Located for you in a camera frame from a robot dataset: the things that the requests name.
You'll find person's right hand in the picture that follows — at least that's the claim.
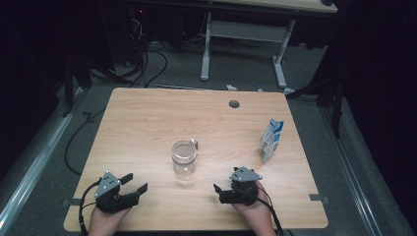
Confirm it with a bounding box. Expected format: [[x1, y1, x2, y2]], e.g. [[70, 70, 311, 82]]
[[230, 181, 275, 228]]

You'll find black computer tower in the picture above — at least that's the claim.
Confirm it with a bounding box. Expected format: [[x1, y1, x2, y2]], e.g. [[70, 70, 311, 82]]
[[126, 5, 149, 66]]

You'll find long black floor cable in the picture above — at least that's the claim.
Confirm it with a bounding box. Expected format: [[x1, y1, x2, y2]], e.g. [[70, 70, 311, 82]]
[[64, 107, 106, 177]]

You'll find white-framed desk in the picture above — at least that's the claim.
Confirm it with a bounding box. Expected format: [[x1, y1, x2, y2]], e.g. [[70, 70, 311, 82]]
[[200, 0, 339, 90]]

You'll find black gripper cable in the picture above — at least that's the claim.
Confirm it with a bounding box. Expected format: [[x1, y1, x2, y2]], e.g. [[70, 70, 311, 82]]
[[258, 186, 285, 236], [79, 178, 103, 236]]

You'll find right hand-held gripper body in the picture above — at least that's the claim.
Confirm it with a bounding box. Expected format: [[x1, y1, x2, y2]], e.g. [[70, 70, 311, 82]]
[[218, 165, 264, 207]]

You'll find blue white milk carton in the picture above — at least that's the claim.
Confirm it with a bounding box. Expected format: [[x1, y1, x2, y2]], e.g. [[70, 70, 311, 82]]
[[259, 118, 285, 164]]

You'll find person's left hand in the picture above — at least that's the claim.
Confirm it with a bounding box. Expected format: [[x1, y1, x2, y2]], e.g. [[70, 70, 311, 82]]
[[88, 206, 133, 232]]

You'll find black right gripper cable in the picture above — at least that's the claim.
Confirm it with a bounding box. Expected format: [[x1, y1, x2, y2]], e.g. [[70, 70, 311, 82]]
[[258, 186, 285, 236]]

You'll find aluminium floor rail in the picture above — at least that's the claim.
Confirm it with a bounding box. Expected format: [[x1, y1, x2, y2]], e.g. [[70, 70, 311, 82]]
[[0, 88, 85, 232], [320, 105, 386, 236]]

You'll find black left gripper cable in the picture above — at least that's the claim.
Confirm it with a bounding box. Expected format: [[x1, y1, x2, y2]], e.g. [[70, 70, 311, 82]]
[[79, 178, 103, 236]]

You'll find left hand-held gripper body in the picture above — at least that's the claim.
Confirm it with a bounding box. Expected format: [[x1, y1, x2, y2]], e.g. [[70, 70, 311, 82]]
[[94, 170, 133, 214]]

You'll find clear glass jar with lid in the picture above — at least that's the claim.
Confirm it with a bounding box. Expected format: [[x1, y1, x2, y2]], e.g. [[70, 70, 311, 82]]
[[170, 137, 200, 176]]

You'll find black metal stand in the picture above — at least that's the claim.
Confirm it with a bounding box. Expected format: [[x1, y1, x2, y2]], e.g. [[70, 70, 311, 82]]
[[60, 58, 93, 118], [284, 74, 346, 140]]

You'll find black looped floor cable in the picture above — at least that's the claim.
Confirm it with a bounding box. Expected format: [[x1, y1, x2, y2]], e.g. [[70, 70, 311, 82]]
[[143, 49, 169, 89]]

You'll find grey tape strip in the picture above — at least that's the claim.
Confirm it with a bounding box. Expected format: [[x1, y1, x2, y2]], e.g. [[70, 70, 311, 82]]
[[61, 198, 85, 207], [308, 193, 330, 203]]

